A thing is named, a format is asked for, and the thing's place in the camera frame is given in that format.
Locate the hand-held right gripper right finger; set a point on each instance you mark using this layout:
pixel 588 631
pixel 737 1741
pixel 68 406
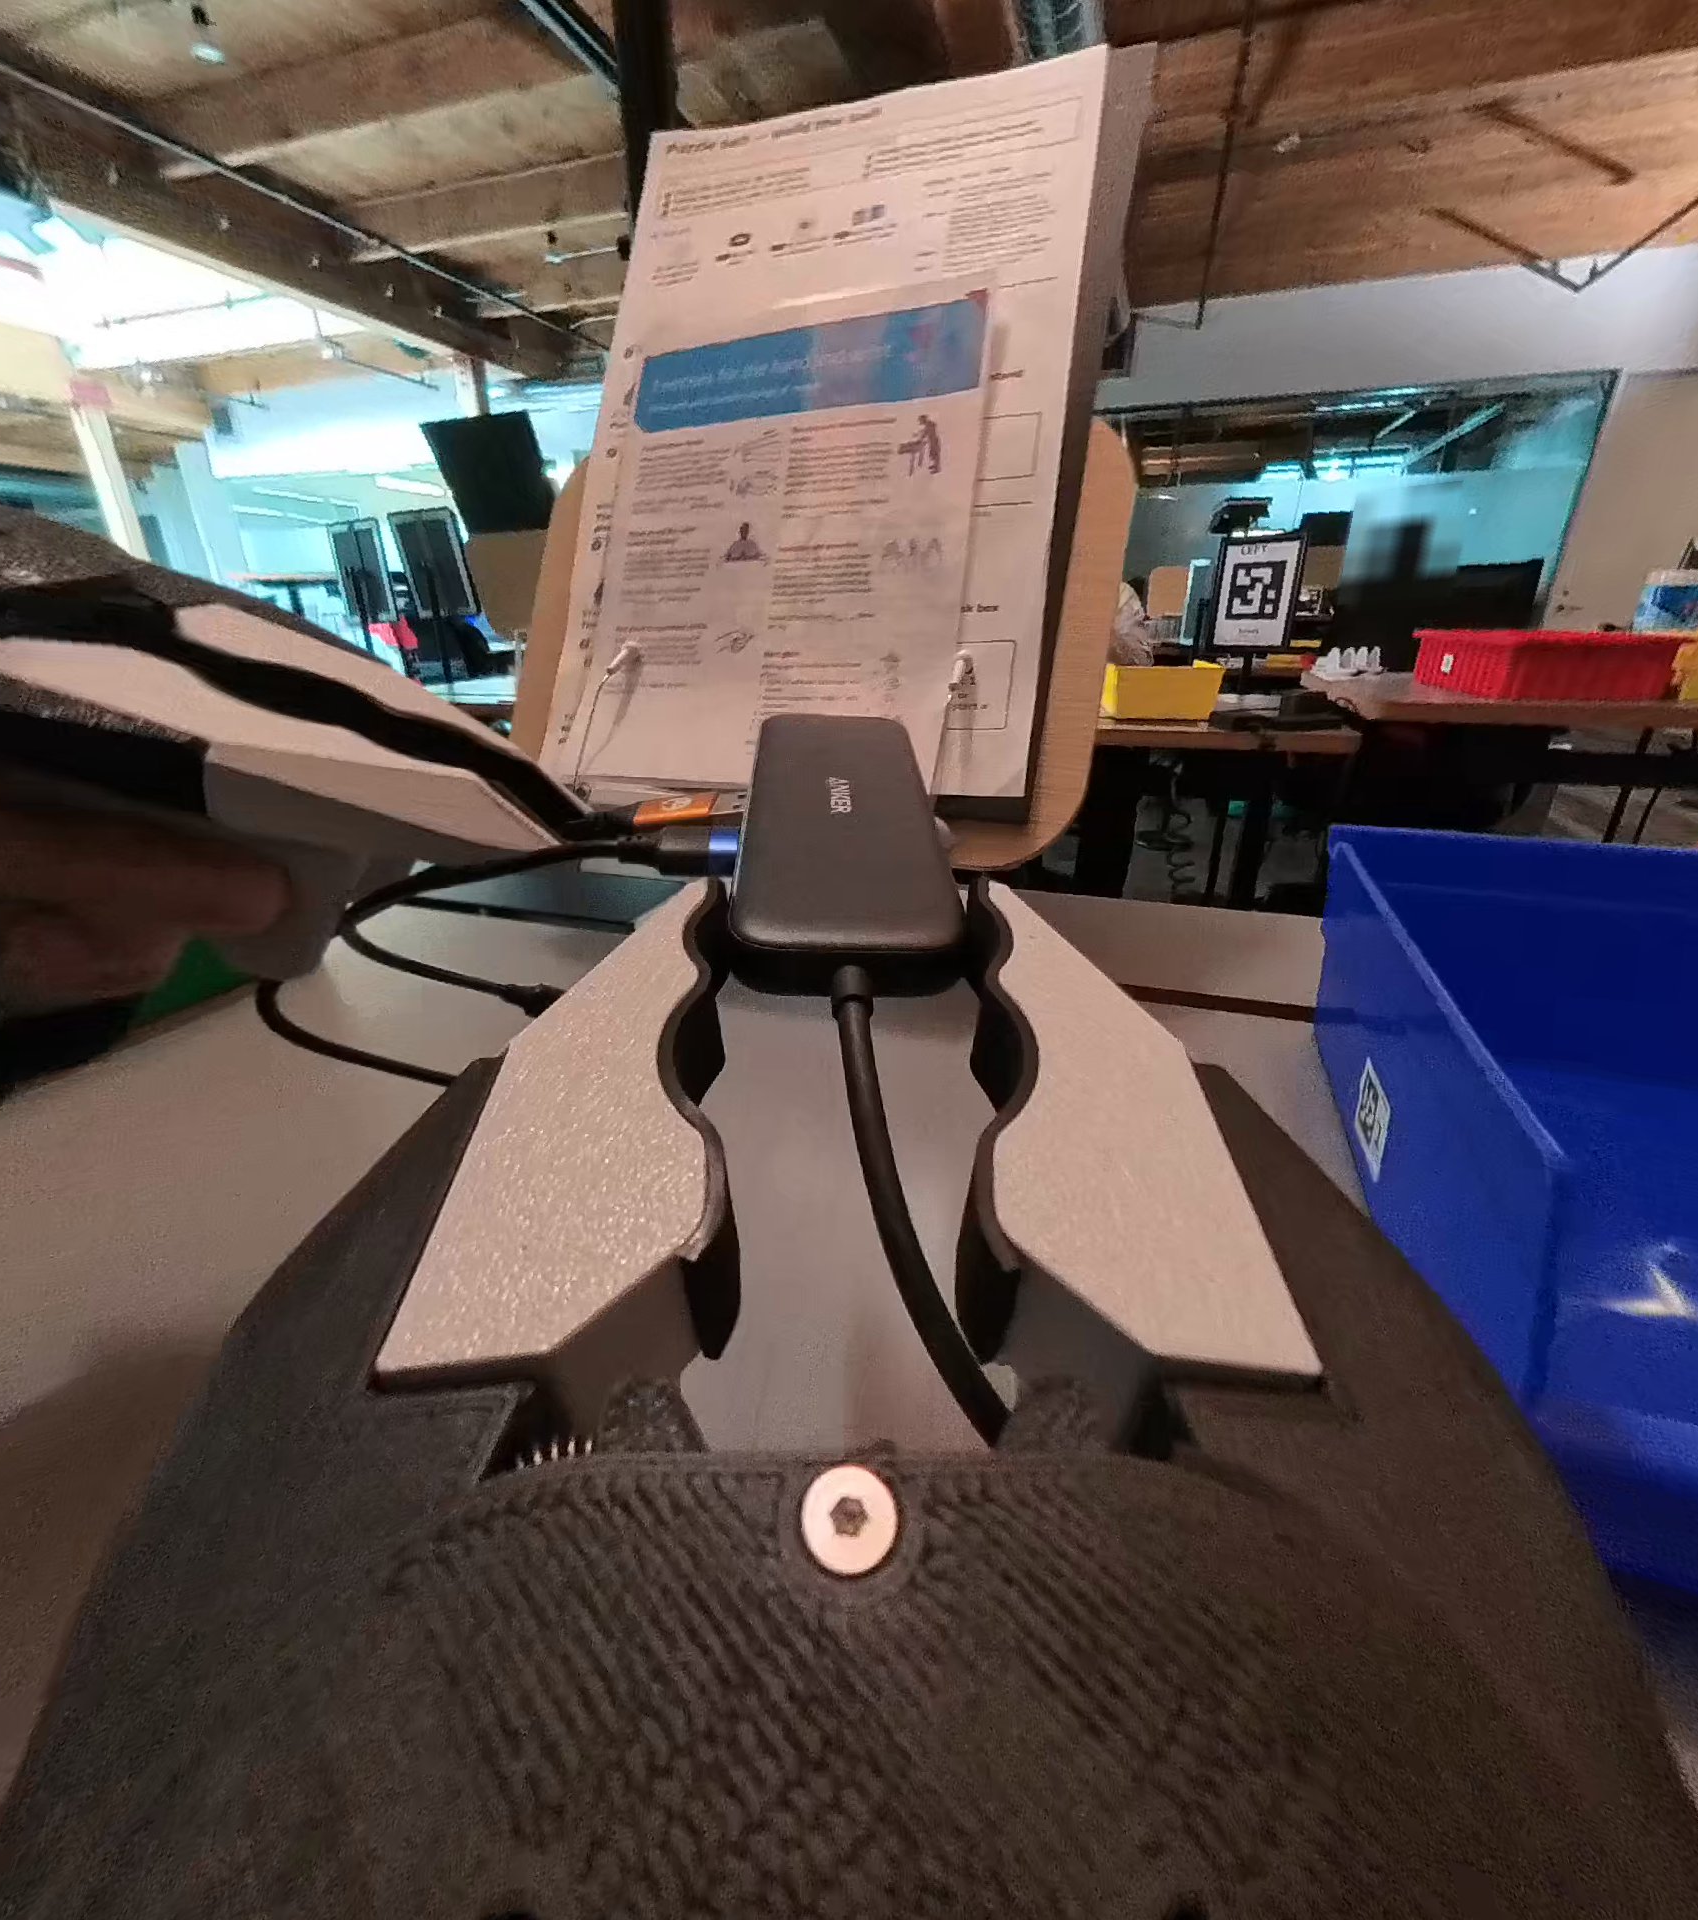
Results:
pixel 1141 1199

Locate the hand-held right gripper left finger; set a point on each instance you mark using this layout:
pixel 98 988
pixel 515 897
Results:
pixel 550 1199

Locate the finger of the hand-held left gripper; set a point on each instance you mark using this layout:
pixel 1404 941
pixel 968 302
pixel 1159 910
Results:
pixel 264 749
pixel 338 676

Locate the black usb hub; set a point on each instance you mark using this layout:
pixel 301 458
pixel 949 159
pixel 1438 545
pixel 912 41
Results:
pixel 843 841

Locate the person's left hand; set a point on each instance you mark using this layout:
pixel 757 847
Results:
pixel 83 900

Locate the black monitor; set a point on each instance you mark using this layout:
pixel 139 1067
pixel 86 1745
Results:
pixel 488 473

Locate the wooden desk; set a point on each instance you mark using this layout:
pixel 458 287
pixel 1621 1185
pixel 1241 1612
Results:
pixel 1224 740

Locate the blue plastic bin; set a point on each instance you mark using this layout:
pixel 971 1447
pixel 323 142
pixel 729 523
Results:
pixel 1612 1199

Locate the blue-header exercise sheet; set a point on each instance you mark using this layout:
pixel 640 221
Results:
pixel 788 524

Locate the black flat device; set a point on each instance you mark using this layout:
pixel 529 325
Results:
pixel 1275 716

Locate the small yellow bin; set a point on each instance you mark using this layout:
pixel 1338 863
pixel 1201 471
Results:
pixel 1161 689

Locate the wooden document stand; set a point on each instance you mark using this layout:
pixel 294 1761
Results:
pixel 1089 630

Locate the white small parts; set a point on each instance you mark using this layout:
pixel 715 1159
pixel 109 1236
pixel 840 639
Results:
pixel 1351 659

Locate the black-white tag sign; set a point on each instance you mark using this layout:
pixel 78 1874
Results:
pixel 1257 594

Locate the red plastic bin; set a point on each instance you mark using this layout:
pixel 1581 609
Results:
pixel 1547 667

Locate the white instruction sheet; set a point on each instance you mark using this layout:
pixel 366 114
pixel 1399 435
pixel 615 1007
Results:
pixel 1028 196

